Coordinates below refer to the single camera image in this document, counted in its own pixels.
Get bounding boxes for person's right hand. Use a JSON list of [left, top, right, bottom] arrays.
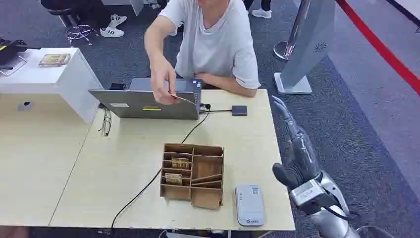
[[150, 62, 180, 105]]

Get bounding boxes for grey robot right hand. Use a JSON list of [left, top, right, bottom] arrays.
[[272, 96, 322, 190]]

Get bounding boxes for grey laptop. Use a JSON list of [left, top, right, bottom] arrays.
[[88, 77, 203, 120]]

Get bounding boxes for person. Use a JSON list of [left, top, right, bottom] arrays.
[[144, 0, 262, 106], [40, 0, 128, 38], [244, 0, 272, 19]]

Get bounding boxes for black-rimmed eyeglasses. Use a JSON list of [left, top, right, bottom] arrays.
[[98, 107, 112, 137]]

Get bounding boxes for pale grey card reader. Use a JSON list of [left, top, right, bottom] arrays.
[[235, 184, 266, 227]]

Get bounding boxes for dark grey adapter hub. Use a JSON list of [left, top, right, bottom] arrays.
[[231, 105, 248, 117]]

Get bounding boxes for white furniture panel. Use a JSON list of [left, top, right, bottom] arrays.
[[102, 0, 145, 16]]

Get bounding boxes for white cabinet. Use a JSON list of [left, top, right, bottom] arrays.
[[0, 47, 104, 124]]

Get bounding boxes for chrome stool base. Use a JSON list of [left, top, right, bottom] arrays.
[[65, 24, 98, 46]]

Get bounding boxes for wooden card box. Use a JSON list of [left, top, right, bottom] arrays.
[[159, 143, 225, 210]]

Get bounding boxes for round dark robot part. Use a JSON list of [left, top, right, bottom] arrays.
[[356, 226, 394, 238]]

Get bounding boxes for yellow card pack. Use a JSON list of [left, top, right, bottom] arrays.
[[38, 53, 71, 68]]

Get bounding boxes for grey kiosk stand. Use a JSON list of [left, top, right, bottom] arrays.
[[274, 0, 337, 95]]

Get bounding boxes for red barrier belt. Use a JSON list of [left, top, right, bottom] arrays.
[[336, 0, 420, 96]]

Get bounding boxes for clear plastic stand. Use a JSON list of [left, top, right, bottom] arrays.
[[0, 55, 28, 77]]

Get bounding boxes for black device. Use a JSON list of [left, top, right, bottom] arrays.
[[0, 38, 42, 66]]

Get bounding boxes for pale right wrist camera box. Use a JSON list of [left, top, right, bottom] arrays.
[[289, 179, 329, 207]]

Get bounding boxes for chrome stanchion post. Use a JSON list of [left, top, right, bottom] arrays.
[[273, 0, 311, 62]]

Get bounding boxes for long black cable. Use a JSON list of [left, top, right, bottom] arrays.
[[110, 103, 211, 232]]

